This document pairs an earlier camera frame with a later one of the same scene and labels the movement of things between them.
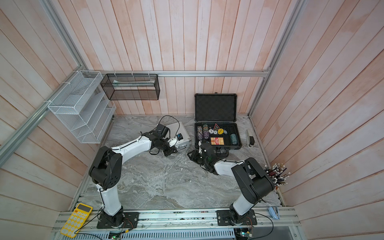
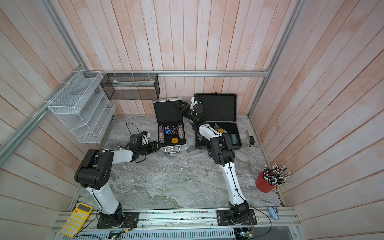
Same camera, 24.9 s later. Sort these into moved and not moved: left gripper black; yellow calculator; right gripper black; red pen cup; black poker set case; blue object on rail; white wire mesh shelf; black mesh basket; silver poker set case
Moved: silver poker set case; left gripper black; right gripper black
Not moved: blue object on rail; red pen cup; white wire mesh shelf; black mesh basket; yellow calculator; black poker set case
